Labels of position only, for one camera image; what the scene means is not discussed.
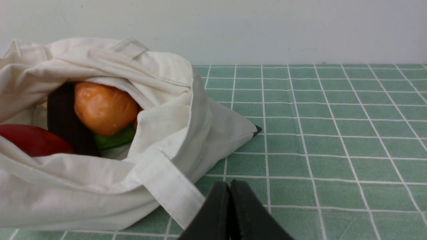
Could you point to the orange potato-like vegetable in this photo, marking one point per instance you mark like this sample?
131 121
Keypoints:
105 110

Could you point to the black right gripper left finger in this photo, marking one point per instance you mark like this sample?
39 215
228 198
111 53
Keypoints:
211 221

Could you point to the white cloth bag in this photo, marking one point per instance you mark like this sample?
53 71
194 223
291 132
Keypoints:
181 134

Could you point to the red bell pepper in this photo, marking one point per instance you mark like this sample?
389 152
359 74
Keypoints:
35 141

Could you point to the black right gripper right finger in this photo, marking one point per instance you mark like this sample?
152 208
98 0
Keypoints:
250 219

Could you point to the green vegetable in bag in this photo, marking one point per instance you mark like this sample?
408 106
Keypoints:
124 136

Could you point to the dark purple eggplant in bag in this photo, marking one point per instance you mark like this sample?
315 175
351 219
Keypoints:
63 121

